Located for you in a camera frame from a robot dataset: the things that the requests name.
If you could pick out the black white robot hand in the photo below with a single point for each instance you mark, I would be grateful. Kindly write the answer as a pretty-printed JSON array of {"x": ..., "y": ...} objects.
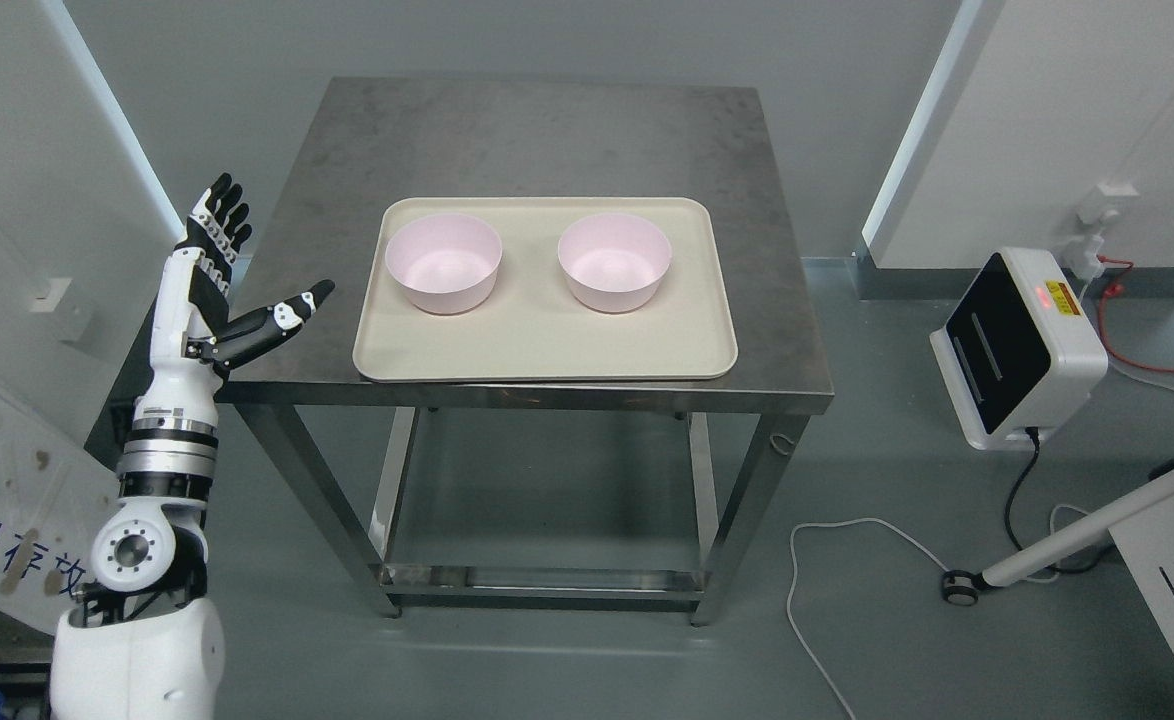
[{"x": 192, "y": 326}]

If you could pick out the pink bowl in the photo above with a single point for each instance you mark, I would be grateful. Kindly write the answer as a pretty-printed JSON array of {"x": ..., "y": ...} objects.
[
  {"x": 614, "y": 262},
  {"x": 445, "y": 263}
]

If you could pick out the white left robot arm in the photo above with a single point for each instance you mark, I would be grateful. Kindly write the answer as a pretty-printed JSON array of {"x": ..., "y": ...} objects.
[{"x": 143, "y": 639}]

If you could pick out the white sign board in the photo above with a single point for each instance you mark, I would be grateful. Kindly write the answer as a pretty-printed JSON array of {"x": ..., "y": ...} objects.
[{"x": 54, "y": 497}]

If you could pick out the beige plastic tray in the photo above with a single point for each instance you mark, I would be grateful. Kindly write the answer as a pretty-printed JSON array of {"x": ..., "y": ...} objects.
[{"x": 531, "y": 327}]

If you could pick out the stainless steel table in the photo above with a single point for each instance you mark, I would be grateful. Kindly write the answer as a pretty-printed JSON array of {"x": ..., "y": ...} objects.
[{"x": 619, "y": 497}]

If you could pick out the white stand leg with caster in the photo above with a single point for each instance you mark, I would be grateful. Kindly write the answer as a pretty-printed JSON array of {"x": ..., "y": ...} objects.
[{"x": 964, "y": 588}]

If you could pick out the white black box device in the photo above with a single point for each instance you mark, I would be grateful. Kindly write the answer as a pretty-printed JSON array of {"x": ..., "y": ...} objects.
[{"x": 1017, "y": 352}]

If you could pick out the white wall socket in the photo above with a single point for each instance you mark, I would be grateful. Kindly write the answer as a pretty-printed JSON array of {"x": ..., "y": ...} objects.
[{"x": 1102, "y": 207}]

